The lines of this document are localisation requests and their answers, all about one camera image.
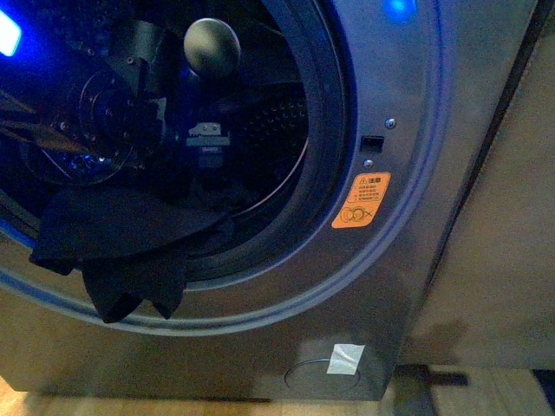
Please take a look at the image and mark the dark navy garment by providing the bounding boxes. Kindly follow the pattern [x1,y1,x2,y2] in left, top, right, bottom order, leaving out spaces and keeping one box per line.
[29,187,233,323]

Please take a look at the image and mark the grey front-load washing machine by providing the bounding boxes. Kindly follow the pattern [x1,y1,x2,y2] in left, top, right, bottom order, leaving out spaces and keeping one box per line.
[1,1,552,400]

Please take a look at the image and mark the steel washing machine drum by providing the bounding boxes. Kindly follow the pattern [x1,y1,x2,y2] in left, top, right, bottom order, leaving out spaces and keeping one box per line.
[167,1,308,216]

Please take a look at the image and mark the black rubber door gasket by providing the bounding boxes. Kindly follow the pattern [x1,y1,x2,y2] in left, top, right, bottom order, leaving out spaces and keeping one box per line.
[189,1,357,290]

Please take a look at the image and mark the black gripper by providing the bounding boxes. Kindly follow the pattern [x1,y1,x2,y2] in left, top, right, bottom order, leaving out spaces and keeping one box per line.
[186,121,231,170]

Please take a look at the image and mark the orange warning sticker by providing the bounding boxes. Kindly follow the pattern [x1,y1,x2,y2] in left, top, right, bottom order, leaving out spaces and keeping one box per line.
[331,172,391,229]

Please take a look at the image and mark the silver tape patch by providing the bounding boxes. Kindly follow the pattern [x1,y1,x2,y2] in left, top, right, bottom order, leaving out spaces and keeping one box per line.
[326,344,365,375]

